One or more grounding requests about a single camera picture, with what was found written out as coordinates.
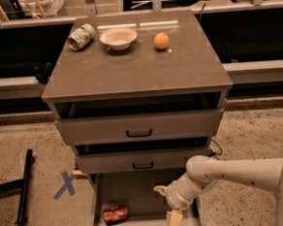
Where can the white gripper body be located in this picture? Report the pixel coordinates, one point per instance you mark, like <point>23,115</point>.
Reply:
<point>174,195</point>

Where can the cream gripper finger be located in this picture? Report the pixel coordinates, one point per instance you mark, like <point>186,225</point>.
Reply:
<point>161,189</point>
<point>174,218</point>

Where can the red coke can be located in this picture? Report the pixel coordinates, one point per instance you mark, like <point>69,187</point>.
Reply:
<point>115,214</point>

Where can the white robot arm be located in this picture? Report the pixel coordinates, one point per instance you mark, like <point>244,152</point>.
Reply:
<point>202,172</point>

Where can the bottom grey drawer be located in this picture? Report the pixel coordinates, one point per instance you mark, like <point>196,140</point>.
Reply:
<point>135,191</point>

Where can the grey drawer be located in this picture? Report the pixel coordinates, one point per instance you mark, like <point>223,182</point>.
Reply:
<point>164,126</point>
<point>135,191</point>
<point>119,157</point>

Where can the middle grey drawer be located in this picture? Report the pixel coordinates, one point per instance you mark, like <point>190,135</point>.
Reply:
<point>119,157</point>

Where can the grey drawer cabinet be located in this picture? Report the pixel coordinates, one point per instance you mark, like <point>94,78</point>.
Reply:
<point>99,81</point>

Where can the top grey drawer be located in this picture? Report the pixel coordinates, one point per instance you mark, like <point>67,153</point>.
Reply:
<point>164,126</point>

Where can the green white can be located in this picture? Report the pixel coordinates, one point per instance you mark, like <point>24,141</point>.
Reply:
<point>82,36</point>

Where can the blue tape cross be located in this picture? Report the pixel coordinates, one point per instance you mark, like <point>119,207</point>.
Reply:
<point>67,185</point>

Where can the black stand leg left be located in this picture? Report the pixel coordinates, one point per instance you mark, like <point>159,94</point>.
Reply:
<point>20,187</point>

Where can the orange fruit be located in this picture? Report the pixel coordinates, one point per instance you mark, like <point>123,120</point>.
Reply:
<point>161,41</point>

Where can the white bowl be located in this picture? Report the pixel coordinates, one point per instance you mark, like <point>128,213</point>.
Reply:
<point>118,38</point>

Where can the black middle drawer handle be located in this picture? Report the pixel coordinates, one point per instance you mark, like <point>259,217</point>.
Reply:
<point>138,166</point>

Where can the black drawer handle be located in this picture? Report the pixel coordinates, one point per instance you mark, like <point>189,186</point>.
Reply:
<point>138,133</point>
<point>138,166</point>

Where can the black top drawer handle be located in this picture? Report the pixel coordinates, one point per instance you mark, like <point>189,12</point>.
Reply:
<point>138,133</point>

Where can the black clamp on rail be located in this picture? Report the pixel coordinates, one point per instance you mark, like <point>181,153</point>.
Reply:
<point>42,74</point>

